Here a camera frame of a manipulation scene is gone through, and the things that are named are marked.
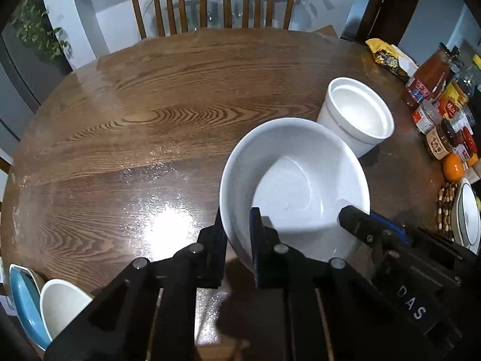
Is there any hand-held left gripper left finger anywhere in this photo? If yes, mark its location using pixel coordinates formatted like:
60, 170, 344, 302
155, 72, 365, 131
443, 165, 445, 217
44, 207, 228, 361

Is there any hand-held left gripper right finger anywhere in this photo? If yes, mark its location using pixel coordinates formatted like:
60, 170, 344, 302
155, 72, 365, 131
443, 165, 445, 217
249, 207, 425, 361

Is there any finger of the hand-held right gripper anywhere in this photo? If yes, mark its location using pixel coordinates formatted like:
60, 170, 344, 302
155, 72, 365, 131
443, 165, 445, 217
417, 225, 467, 262
338, 205, 408, 257

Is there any medium white bowl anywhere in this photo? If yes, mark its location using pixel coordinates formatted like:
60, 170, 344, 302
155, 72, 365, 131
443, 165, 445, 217
219, 118, 371, 275

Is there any white ribbed cup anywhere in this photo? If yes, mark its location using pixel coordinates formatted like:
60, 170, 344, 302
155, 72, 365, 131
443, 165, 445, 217
316, 77, 395, 159

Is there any large white bowl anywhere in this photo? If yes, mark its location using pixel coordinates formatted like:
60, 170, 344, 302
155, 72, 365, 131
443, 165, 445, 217
39, 279, 93, 341

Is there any large blue patterned plate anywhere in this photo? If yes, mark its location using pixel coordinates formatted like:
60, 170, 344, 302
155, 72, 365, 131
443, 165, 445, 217
15, 264, 46, 290

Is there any blue oval dish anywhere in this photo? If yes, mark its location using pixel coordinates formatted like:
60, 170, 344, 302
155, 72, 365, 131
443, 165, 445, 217
9, 265, 52, 351

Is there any rectangular patterned serving plate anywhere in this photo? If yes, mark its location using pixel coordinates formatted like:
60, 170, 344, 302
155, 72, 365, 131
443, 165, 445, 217
450, 178, 481, 255

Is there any wooden bead trivet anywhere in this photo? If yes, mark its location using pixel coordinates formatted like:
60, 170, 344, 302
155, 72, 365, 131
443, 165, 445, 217
437, 182, 457, 239

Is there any small bowl with blue rim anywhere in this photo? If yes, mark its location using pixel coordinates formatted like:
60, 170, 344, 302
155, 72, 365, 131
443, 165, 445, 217
460, 184, 481, 249

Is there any red lid jar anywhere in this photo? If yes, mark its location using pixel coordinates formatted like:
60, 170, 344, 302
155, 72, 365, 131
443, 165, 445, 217
456, 128, 479, 162

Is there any brown sauce jar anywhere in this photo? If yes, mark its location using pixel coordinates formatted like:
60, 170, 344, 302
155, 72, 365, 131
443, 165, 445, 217
426, 120, 457, 159

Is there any small white label jar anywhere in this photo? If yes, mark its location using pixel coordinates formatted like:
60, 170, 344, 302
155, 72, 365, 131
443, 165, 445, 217
411, 100, 442, 134

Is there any yellow cap oil bottle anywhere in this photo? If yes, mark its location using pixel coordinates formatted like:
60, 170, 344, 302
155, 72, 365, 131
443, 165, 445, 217
438, 54, 481, 121

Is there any red sauce bottle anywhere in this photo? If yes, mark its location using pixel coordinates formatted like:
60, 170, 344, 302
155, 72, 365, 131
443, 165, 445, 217
405, 43, 452, 110

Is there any yellow snack packet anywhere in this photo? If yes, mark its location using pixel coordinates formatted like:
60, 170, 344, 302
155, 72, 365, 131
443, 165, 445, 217
365, 38, 418, 81

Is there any dark wooden door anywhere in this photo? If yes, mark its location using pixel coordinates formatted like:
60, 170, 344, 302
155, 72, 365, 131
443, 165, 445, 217
340, 0, 429, 46

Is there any grey refrigerator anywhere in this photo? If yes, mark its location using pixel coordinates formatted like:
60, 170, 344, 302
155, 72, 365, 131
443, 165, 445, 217
0, 26, 72, 143

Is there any trailing green plant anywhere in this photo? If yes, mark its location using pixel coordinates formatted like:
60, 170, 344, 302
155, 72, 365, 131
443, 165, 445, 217
11, 0, 74, 63

